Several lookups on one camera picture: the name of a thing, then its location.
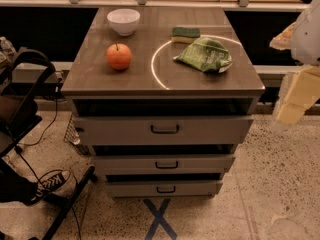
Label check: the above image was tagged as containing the grey drawer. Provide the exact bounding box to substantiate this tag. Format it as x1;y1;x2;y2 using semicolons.
73;116;253;146
105;180;223;198
93;154;235;175

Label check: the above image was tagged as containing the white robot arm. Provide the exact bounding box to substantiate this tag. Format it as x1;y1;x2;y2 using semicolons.
270;0;320;126

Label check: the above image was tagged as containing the grey drawer cabinet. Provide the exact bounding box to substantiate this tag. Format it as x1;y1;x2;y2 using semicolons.
62;7;264;184

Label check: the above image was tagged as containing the green chip bag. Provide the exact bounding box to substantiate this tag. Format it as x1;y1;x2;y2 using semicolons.
174;37;232;73

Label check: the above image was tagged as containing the green yellow sponge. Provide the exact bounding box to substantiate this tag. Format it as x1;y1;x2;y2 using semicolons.
171;27;200;44

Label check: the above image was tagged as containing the red apple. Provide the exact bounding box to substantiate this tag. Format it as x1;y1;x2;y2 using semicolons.
106;43;132;71

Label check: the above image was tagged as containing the white bowl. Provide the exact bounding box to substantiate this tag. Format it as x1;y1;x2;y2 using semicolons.
107;9;140;36

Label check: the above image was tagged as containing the black white sneaker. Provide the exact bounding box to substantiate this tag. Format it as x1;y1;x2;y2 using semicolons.
24;170;73;206

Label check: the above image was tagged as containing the wire mesh basket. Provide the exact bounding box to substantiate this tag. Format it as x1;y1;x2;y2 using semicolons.
63;116;90;156

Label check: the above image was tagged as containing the black floor cable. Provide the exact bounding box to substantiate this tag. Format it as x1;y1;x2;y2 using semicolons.
13;83;83;240

